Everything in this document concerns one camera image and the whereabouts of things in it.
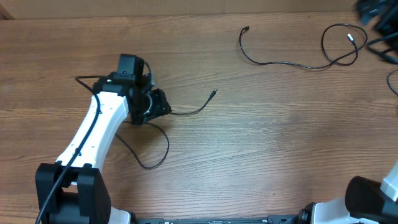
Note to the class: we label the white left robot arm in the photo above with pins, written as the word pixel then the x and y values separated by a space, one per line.
pixel 72 189

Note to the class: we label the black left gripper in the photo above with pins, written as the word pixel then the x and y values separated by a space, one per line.
pixel 160 107

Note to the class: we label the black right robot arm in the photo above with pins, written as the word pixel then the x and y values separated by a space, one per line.
pixel 365 200

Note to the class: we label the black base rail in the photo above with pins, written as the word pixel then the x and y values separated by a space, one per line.
pixel 271 219

